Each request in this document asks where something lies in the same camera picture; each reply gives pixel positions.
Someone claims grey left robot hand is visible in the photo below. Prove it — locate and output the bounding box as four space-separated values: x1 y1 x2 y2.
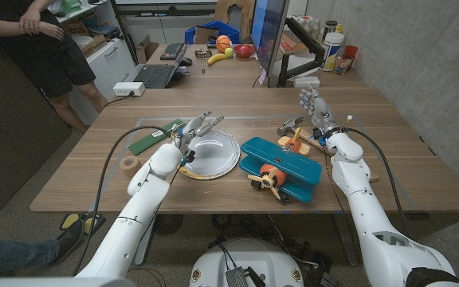
172 110 226 155

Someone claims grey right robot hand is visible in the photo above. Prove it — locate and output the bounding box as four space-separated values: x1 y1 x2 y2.
299 85 340 143

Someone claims gold-rimmed white paper plate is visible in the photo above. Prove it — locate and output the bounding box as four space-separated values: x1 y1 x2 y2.
178 128 241 181

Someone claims flat white box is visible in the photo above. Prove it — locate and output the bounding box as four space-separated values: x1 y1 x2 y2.
292 76 321 88

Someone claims flat green bar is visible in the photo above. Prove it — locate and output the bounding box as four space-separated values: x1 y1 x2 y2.
127 117 186 156

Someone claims white plastic canister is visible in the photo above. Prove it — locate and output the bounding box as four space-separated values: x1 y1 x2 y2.
319 31 345 73

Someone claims teal toy biplane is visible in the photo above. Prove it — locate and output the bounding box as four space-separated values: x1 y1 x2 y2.
238 126 324 205

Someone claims black laptop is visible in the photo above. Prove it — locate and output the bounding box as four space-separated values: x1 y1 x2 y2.
132 42 189 89

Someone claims brown tape roll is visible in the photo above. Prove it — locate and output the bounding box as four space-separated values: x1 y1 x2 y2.
119 155 142 177

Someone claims yellow banana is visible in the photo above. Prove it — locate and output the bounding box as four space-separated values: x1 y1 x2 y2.
207 53 230 66

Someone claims white power strip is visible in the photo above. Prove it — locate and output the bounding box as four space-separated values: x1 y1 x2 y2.
112 81 146 97

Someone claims black keyboard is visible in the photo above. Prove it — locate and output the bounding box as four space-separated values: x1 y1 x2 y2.
159 41 185 61

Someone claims dark-lidded jar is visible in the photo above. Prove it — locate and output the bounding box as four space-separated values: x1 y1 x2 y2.
324 20 339 43

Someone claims open cardboard box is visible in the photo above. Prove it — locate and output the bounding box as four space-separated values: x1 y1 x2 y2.
135 34 159 65

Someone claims small orange basketball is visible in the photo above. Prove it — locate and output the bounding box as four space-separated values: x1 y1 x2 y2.
215 34 232 53

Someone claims red bowl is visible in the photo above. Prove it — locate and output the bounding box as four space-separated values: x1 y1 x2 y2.
233 43 256 60

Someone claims brown cardboard sheet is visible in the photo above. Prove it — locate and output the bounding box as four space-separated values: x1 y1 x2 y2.
194 26 220 45

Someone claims large computer monitor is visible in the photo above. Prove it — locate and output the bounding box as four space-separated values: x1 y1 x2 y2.
249 0 290 88

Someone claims blue plastic bin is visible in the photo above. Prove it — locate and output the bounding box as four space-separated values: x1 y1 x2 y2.
184 19 241 45

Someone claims white storage cabinet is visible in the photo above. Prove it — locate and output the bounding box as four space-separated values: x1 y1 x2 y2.
49 0 139 127

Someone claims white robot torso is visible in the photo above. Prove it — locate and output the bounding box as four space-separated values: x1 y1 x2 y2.
189 238 305 287

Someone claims yellow black foot pedal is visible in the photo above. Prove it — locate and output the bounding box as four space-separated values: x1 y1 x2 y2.
60 212 107 236

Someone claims standing person in black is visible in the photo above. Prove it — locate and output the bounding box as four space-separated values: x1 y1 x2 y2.
0 0 109 135

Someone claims seated person's jeans leg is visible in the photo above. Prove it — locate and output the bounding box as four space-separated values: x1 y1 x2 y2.
0 218 85 277

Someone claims wooden-handled claw hammer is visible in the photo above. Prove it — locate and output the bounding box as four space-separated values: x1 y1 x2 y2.
276 115 380 184

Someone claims black power strip cable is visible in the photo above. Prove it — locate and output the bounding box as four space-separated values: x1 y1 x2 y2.
104 92 135 107

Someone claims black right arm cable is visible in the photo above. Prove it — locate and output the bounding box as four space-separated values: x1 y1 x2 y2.
340 127 412 240

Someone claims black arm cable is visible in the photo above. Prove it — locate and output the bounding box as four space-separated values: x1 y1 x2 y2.
72 125 175 277
340 127 412 240

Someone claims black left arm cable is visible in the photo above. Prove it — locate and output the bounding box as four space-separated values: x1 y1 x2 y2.
72 125 175 277

